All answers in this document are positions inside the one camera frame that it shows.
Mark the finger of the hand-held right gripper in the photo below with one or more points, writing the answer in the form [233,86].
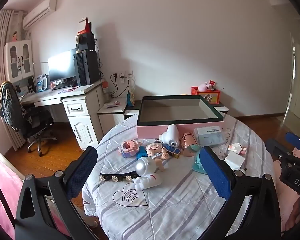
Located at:
[296,140]
[275,148]

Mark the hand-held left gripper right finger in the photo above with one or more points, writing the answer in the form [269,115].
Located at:
[216,175]

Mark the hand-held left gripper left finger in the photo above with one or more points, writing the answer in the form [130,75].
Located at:
[81,172]

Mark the teal plastic container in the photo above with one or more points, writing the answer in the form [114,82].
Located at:
[198,162]

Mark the small white box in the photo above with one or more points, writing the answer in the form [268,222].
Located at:
[233,160]

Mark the small pink white block toy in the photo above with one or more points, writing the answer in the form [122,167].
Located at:
[237,149]

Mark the clear plastic storage box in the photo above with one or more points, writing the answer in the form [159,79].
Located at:
[208,136]

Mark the cat-ear doll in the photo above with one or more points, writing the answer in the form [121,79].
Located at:
[157,152]

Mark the pink box with green rim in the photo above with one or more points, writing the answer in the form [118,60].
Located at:
[165,130]

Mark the person's right hand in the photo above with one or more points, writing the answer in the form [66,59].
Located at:
[296,212]

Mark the black headband with flowers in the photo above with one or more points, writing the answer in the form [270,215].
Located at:
[115,176]

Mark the rose gold cup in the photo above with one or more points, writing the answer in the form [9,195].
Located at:
[188,143]

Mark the white door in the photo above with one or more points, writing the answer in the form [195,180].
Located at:
[298,92]

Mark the blue card box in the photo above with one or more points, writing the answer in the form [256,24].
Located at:
[173,152]

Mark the pink pastel block toy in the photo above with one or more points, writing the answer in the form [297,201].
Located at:
[130,148]

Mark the striped white bedsheet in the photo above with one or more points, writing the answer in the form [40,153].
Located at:
[170,205]

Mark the white nightstand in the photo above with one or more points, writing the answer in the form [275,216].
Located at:
[112,120]

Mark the white handheld device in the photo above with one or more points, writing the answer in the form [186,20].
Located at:
[168,135]

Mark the white desk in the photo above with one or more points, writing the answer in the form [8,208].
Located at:
[82,110]

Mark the blue toy piece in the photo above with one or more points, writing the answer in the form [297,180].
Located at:
[141,152]

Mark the white astronaut figure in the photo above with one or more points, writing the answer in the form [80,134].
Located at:
[146,172]

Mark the black office chair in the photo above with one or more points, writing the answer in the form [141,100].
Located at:
[37,122]

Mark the small pink item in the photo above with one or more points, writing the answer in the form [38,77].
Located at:
[114,103]

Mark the red printed crate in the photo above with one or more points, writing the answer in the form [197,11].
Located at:
[212,96]

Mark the pink bedding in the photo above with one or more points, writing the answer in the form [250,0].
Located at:
[2,192]

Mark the low cabinet with black top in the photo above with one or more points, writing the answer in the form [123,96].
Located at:
[132,107]

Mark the pink notebook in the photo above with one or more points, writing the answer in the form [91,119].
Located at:
[67,90]

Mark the white book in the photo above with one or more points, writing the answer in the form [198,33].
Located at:
[90,88]

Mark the black keyboard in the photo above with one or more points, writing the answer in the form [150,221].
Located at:
[63,85]

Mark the orange cap bottle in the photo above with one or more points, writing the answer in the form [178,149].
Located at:
[105,87]

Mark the pink plush toy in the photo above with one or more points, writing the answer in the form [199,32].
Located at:
[203,86]

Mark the blue yellow snack bag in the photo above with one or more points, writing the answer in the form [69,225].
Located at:
[130,97]

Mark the red card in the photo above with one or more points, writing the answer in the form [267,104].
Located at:
[212,83]

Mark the blue product box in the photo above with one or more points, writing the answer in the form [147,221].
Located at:
[41,82]

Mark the black printed jacket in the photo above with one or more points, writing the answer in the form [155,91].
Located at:
[10,102]

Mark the black computer tower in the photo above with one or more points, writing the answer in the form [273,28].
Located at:
[86,67]

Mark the black computer monitor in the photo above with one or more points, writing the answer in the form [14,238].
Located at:
[62,65]

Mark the white glass-door cabinet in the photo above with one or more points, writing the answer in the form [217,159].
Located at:
[17,60]

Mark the black speaker box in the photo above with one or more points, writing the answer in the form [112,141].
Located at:
[86,42]

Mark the red triangular paper bag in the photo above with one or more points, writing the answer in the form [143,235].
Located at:
[87,26]

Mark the beige striped curtain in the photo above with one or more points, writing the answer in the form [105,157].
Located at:
[1,42]

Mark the white air conditioner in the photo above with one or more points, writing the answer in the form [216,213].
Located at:
[38,12]

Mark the white wall socket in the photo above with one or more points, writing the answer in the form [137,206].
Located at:
[121,76]

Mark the cartoon wall sticker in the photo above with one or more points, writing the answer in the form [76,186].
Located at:
[15,36]

